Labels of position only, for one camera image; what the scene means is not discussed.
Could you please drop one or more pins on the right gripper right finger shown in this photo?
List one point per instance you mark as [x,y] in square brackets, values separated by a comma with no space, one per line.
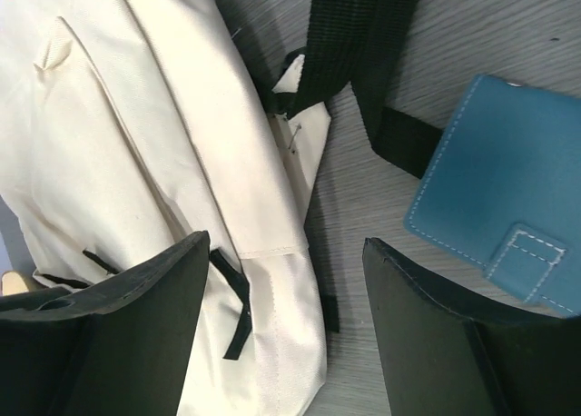
[446,350]

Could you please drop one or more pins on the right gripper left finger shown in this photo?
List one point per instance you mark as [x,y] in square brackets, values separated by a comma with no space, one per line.
[119,347]

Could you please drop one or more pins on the cream canvas backpack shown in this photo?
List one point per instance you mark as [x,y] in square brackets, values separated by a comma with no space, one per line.
[128,125]

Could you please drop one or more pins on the round wooden bird coaster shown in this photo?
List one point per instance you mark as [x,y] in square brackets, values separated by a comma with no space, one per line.
[13,283]

